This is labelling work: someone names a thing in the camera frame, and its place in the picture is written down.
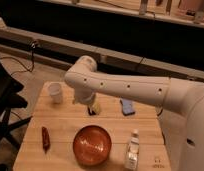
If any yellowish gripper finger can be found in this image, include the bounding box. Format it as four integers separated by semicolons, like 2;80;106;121
88;98;101;115

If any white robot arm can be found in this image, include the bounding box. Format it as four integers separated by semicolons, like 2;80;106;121
65;55;204;171

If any black rectangular case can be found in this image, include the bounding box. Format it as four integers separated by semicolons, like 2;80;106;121
87;108;97;116

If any blue sponge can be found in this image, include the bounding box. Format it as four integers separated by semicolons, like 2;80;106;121
120;98;135;116

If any orange round plate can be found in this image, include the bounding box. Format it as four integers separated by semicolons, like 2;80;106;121
73;125;112;167

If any white plastic cup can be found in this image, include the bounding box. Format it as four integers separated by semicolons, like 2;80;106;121
48;83;63;104

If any black office chair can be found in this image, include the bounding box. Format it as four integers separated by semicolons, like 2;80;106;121
0;62;31;149

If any black cable on floor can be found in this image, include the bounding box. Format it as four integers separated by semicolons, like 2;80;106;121
0;40;40;76

